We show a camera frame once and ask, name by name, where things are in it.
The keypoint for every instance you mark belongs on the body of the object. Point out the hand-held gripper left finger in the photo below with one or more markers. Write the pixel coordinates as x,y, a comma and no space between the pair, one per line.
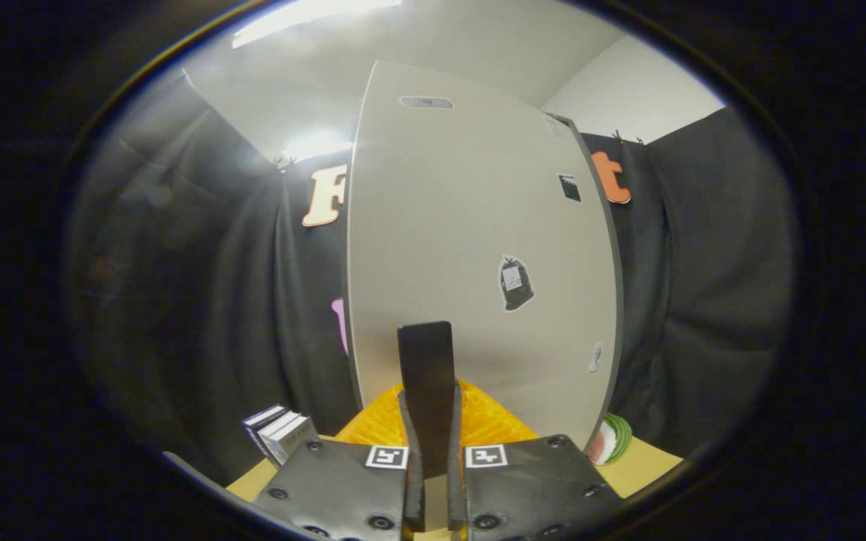
412,361

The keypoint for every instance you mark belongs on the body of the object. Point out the beige shoe cabinet door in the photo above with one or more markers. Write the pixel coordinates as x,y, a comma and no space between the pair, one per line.
440,225

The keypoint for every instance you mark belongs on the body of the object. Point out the toy watermelon slice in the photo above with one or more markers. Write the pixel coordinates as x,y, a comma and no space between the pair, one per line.
607,442

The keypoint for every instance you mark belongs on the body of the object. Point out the white shoe cabinet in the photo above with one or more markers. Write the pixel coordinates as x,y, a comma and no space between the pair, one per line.
619,300

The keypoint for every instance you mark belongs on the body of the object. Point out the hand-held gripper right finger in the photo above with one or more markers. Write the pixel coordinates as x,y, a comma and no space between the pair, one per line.
440,361

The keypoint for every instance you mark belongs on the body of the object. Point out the dark book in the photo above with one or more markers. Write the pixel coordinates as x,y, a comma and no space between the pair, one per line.
258,422

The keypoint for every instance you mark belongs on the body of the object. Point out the ceiling light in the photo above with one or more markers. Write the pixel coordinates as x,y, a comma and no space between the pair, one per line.
305,16

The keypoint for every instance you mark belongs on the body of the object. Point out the black backdrop cloth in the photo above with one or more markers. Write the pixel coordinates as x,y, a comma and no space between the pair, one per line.
177,300

